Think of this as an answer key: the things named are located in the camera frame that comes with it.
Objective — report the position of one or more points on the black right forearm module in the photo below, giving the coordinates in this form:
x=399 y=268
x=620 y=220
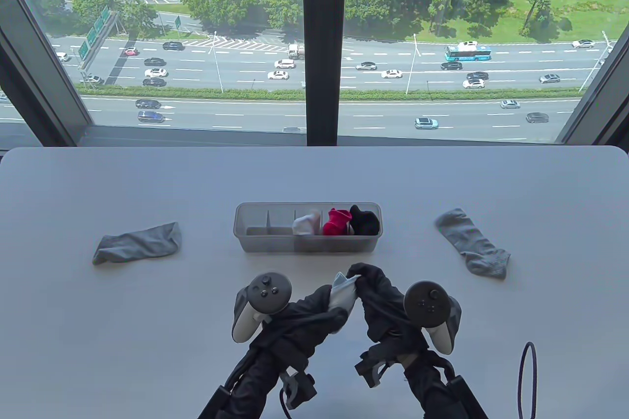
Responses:
x=467 y=399

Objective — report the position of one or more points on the person's right hand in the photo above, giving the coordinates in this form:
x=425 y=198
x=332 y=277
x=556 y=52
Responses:
x=383 y=311

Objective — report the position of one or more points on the black left forearm module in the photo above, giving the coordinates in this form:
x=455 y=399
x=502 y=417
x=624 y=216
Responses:
x=211 y=404

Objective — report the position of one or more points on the grey hand controller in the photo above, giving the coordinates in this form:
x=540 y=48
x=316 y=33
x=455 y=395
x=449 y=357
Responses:
x=268 y=291
x=427 y=301

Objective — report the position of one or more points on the white sock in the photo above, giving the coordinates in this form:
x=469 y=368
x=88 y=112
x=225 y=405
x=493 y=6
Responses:
x=300 y=226
x=314 y=220

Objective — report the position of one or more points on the black sock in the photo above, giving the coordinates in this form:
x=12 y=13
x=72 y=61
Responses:
x=369 y=227
x=361 y=215

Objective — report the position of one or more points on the small green road sign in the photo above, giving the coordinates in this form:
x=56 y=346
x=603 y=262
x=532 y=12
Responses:
x=177 y=22

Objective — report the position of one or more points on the dark window frame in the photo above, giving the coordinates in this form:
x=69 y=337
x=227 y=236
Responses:
x=322 y=45

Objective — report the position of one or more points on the green road sign gantry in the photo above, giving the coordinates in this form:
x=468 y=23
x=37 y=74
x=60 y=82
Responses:
x=93 y=33

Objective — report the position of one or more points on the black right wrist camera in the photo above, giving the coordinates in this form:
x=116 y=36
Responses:
x=373 y=367

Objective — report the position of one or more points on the person's left hand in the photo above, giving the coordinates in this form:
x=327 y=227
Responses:
x=304 y=325

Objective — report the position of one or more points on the grey sock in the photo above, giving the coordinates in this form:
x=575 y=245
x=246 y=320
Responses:
x=467 y=239
x=137 y=242

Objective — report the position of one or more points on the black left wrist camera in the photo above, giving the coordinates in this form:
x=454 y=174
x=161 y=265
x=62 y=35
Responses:
x=300 y=389

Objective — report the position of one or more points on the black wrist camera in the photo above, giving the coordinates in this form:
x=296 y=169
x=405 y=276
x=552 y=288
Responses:
x=373 y=367
x=300 y=389

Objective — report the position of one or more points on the clear plastic divided organizer box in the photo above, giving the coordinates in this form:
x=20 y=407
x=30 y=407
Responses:
x=275 y=242

